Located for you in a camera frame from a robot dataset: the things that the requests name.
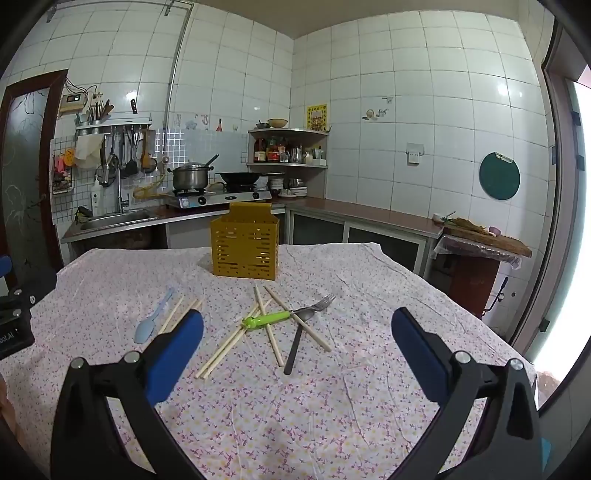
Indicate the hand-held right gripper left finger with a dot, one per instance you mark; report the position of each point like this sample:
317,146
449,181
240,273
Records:
173,355

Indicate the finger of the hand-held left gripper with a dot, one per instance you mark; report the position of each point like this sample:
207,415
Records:
3,266
16,302

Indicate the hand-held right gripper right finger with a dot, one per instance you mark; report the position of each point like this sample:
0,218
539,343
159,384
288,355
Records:
418,355

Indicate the light blue plastic spoon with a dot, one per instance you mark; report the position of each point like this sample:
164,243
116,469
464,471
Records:
145,328

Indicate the pale wooden chopstick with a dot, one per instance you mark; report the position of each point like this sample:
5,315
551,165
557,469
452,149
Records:
191,308
227,351
318,339
213,357
273,341
171,315

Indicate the yellow slotted utensil holder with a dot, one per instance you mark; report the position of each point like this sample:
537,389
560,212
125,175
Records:
244,244

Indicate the brown glass door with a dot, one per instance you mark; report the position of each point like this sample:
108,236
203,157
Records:
27,184

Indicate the plastic-covered side table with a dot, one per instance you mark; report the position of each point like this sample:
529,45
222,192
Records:
471,281

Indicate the white soap bottle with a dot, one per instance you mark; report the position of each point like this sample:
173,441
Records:
96,201

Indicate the steel sink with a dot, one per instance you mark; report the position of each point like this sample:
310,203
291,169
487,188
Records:
117,220

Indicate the wooden chopping block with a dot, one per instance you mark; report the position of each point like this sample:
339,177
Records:
489,242

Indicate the floral tablecloth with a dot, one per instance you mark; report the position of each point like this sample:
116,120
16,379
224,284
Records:
295,415

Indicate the white cup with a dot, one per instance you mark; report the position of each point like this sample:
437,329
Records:
438,219

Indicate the chrome faucet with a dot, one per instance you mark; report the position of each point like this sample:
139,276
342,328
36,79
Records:
119,184

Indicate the white hanging cloth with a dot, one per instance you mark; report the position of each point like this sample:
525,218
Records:
90,151

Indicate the kitchen counter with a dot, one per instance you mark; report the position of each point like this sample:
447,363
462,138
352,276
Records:
369,213

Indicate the steel gas stove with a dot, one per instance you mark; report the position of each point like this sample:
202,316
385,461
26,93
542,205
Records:
217,199

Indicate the black spatula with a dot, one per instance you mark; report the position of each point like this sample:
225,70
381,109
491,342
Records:
131,166

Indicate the beige electrical box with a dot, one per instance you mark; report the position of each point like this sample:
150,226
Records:
73,102

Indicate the steel cooking pot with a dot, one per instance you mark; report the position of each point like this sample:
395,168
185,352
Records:
190,177

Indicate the metal utensil rack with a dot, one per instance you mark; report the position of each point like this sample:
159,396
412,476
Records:
115,123

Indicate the wooden hanging board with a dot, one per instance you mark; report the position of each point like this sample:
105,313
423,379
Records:
148,154

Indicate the black wok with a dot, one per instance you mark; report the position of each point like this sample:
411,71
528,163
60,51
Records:
240,177

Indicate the round green cutting board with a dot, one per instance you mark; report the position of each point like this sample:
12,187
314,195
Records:
499,176

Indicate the black ladle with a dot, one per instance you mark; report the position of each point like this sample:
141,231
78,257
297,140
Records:
211,160

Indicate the stack of white plates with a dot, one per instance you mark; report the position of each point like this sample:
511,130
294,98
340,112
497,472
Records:
291,191

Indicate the dark sauce bottle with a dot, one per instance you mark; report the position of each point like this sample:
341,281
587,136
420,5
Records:
260,152

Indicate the white container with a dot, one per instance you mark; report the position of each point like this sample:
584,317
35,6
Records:
318,158

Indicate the red-label sauce bottle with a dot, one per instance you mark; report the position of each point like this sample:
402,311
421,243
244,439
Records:
273,152

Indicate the tan bowl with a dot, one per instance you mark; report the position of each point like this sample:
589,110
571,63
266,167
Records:
277,123

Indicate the white wall socket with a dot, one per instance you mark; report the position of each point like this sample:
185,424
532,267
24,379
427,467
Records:
414,153

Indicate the wall hook decoration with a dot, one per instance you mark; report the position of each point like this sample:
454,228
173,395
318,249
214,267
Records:
375,114

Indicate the corner wall shelf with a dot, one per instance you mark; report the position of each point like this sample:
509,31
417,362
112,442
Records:
295,133

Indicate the yellow wall poster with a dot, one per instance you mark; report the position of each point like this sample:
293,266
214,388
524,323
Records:
316,117

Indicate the metal wall pipe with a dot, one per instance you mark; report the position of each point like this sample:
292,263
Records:
174,69

